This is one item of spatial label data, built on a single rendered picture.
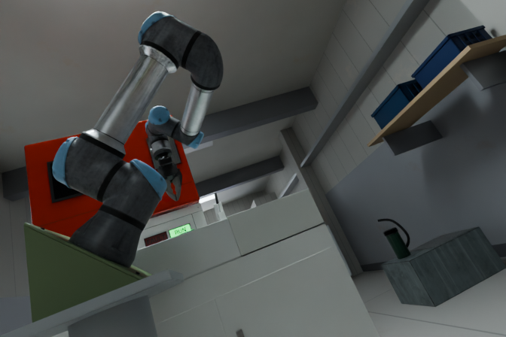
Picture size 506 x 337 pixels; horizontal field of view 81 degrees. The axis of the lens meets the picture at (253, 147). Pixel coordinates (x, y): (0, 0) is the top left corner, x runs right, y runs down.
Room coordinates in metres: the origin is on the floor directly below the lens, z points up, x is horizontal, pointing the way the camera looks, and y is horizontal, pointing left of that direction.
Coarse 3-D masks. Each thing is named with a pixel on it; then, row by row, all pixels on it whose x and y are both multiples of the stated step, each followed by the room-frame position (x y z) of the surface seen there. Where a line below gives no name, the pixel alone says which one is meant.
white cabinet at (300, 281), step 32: (256, 256) 1.09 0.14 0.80; (288, 256) 1.13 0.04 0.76; (320, 256) 1.16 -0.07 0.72; (192, 288) 1.00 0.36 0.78; (224, 288) 1.04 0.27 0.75; (256, 288) 1.07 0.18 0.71; (288, 288) 1.11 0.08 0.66; (320, 288) 1.15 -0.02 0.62; (352, 288) 1.19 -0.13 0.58; (160, 320) 0.96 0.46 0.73; (192, 320) 0.99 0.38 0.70; (224, 320) 1.02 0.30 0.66; (256, 320) 1.06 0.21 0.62; (288, 320) 1.09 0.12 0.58; (320, 320) 1.13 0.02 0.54; (352, 320) 1.17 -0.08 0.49
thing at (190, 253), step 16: (224, 224) 1.06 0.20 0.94; (176, 240) 1.00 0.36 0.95; (192, 240) 1.02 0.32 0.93; (208, 240) 1.04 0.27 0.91; (224, 240) 1.06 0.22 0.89; (144, 256) 0.96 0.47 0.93; (160, 256) 0.98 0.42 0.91; (176, 256) 0.99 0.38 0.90; (192, 256) 1.01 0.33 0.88; (208, 256) 1.03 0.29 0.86; (224, 256) 1.05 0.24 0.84; (240, 256) 1.07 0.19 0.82; (192, 272) 1.01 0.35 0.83
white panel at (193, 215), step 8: (184, 208) 1.62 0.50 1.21; (192, 208) 1.63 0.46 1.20; (200, 208) 1.65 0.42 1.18; (160, 216) 1.57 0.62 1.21; (168, 216) 1.58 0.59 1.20; (176, 216) 1.60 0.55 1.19; (184, 216) 1.61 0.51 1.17; (192, 216) 1.63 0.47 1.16; (200, 216) 1.64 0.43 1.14; (152, 224) 1.55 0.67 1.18; (160, 224) 1.57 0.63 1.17; (168, 224) 1.58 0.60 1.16; (176, 224) 1.59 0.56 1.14; (184, 224) 1.61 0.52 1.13; (192, 224) 1.62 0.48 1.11; (200, 224) 1.64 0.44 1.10; (144, 232) 1.53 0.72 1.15; (152, 232) 1.55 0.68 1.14; (160, 232) 1.56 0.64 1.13; (168, 232) 1.58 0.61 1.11; (144, 240) 1.53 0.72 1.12
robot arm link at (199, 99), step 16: (192, 48) 0.63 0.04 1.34; (208, 48) 0.65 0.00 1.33; (192, 64) 0.66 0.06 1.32; (208, 64) 0.67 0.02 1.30; (192, 80) 0.74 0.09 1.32; (208, 80) 0.72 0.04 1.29; (192, 96) 0.80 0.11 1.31; (208, 96) 0.80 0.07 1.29; (192, 112) 0.86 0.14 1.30; (176, 128) 0.98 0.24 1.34; (192, 128) 0.94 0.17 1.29; (192, 144) 1.02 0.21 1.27
